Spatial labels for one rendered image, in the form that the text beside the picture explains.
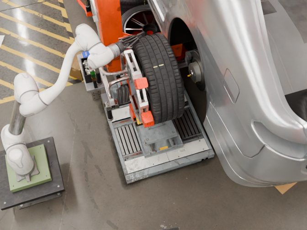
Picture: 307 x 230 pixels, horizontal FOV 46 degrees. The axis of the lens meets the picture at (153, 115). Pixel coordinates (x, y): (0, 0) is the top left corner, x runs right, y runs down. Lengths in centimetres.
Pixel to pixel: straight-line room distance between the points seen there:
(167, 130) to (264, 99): 158
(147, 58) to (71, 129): 139
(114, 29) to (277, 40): 123
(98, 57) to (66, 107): 151
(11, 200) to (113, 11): 164
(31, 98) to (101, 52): 55
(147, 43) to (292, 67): 109
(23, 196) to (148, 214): 102
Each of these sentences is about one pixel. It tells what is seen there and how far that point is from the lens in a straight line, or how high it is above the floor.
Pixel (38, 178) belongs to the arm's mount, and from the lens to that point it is 306.
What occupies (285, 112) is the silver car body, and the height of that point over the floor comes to 164.
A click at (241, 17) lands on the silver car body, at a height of 175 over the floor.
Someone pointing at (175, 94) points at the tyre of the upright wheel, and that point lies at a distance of 250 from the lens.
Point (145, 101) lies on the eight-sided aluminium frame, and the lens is 251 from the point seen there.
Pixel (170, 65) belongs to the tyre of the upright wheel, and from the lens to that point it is 249.
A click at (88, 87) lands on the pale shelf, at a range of 327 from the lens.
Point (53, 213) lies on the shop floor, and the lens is 331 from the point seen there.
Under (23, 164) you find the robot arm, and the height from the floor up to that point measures 56.
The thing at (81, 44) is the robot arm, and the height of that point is 137.
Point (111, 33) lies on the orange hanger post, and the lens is 287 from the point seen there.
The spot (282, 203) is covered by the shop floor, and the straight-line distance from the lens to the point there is 343.
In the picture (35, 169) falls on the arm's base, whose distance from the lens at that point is 307.
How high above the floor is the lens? 310
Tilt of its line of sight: 60 degrees down
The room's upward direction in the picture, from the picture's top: 1 degrees clockwise
